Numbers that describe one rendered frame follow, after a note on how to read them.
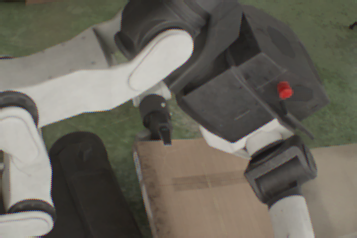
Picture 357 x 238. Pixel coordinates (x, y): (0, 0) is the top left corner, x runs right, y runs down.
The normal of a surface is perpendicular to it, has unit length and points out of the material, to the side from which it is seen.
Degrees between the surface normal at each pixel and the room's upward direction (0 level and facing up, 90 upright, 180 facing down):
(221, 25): 90
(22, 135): 90
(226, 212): 0
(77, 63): 11
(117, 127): 0
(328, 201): 0
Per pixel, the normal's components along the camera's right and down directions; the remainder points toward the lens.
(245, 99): 0.09, 0.72
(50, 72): -0.01, -0.68
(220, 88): -0.14, 0.48
